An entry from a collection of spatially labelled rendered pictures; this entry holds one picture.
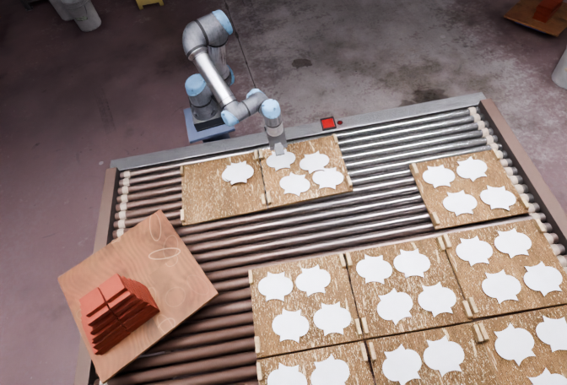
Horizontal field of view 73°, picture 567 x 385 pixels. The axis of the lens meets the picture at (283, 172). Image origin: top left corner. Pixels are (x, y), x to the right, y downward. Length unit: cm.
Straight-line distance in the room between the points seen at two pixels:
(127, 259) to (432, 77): 298
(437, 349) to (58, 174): 321
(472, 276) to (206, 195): 123
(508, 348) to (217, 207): 130
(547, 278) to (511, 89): 230
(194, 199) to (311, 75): 217
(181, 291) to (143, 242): 30
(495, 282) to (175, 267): 128
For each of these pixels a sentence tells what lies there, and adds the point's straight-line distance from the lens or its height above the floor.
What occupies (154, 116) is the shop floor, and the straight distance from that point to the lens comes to 380.
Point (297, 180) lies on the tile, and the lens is 187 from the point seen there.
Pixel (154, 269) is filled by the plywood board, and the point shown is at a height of 104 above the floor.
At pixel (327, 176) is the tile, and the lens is 188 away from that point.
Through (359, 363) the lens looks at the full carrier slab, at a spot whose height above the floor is 94.
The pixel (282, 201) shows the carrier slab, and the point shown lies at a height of 94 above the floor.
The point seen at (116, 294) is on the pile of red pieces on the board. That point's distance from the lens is 144.
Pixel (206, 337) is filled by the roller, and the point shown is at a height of 92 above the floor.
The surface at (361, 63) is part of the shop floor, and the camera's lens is 388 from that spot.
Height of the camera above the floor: 251
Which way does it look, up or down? 55 degrees down
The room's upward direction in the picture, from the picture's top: 11 degrees counter-clockwise
